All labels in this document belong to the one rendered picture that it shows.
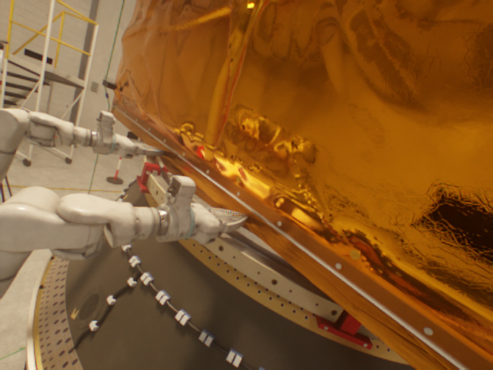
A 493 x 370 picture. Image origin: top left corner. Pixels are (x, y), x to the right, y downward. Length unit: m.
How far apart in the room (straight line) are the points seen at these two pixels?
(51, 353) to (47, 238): 0.63
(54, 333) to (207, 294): 0.52
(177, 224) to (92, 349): 0.54
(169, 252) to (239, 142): 0.39
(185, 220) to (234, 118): 0.33
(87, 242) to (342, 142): 0.45
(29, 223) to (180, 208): 0.21
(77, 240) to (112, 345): 0.49
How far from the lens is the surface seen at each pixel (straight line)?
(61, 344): 0.99
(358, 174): 0.46
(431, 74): 0.49
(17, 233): 0.40
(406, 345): 0.54
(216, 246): 0.63
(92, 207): 0.40
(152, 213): 0.45
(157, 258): 0.79
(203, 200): 0.70
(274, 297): 0.67
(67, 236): 0.40
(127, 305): 0.83
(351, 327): 0.66
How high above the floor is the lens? 2.00
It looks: 15 degrees down
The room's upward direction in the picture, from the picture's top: 23 degrees clockwise
